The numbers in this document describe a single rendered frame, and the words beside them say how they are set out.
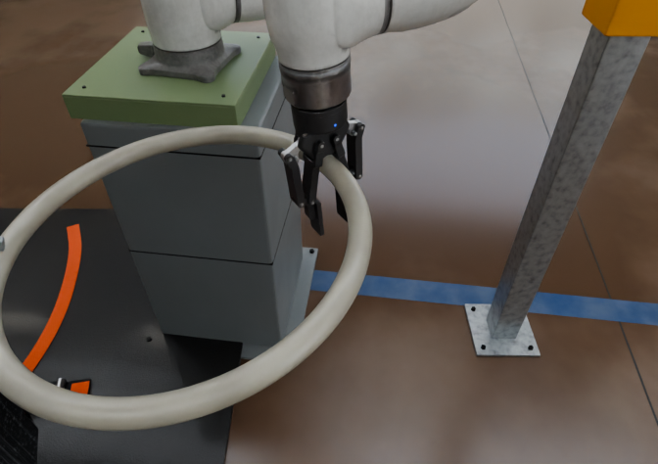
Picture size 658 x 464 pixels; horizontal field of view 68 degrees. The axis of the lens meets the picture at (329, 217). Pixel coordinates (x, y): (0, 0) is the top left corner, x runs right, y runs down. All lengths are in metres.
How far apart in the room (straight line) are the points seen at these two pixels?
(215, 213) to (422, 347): 0.81
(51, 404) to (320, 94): 0.43
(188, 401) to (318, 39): 0.39
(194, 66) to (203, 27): 0.08
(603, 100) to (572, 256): 1.01
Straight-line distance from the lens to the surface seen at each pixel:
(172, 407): 0.50
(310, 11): 0.56
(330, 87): 0.61
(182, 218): 1.27
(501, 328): 1.66
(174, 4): 1.11
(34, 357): 1.82
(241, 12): 1.16
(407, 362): 1.60
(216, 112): 1.06
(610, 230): 2.27
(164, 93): 1.12
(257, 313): 1.48
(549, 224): 1.35
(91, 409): 0.53
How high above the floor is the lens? 1.35
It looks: 42 degrees down
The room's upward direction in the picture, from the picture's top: straight up
